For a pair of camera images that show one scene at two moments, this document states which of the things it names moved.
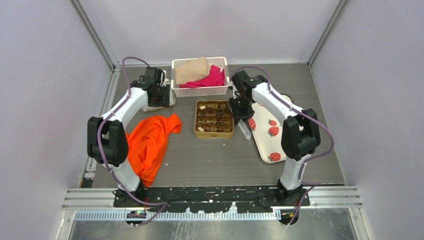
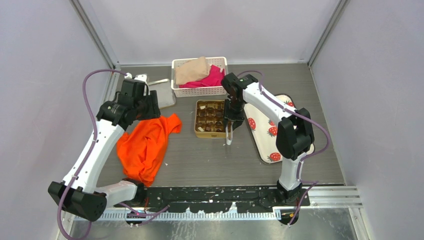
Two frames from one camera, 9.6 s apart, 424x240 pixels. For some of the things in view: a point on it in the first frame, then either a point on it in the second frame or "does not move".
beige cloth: x=191 y=70 does not move
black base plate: x=250 y=199 does not move
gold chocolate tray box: x=214 y=119 does not move
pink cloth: x=215 y=78 does not move
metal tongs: x=245 y=130 -> x=229 y=141
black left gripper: x=165 y=101 -> x=154 y=111
